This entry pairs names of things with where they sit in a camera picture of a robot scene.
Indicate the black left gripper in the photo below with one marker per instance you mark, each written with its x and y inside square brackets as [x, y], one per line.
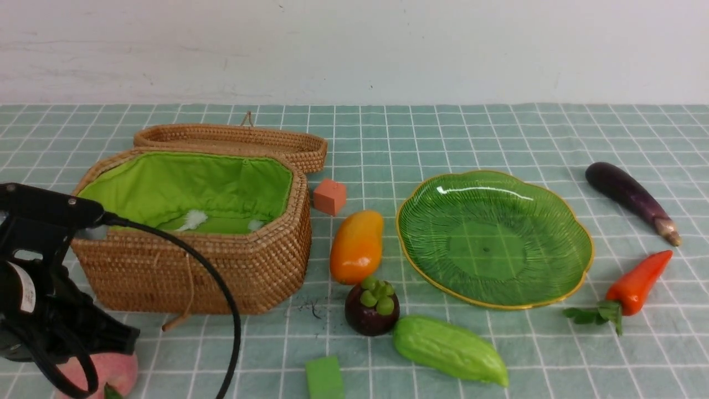
[45, 316]

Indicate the pink peach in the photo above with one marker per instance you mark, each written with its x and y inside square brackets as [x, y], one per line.
[116, 370]

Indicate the orange yellow mango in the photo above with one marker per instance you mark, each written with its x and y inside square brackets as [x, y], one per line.
[357, 248]

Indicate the dark purple mangosteen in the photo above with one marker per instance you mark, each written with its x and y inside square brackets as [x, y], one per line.
[372, 307]

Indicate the green bitter gourd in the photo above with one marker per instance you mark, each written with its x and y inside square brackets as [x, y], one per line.
[450, 349]

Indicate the purple eggplant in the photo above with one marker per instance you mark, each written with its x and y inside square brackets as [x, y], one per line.
[620, 187]

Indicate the red orange chili pepper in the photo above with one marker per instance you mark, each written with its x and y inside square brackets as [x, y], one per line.
[626, 296]

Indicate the woven rattan basket green lining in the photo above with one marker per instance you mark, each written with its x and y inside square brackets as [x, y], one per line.
[248, 215]

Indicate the green foam cube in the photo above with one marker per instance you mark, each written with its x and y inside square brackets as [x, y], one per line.
[324, 378]

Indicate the orange foam cube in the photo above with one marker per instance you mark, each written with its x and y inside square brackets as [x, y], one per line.
[329, 196]

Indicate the woven rattan basket lid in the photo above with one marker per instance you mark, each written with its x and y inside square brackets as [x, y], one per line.
[302, 150]

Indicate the green glass leaf plate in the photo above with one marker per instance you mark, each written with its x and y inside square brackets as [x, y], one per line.
[493, 240]

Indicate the teal checkered tablecloth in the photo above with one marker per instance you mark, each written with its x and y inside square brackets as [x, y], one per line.
[382, 153]

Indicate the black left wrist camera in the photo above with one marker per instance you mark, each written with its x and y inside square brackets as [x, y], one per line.
[44, 208]

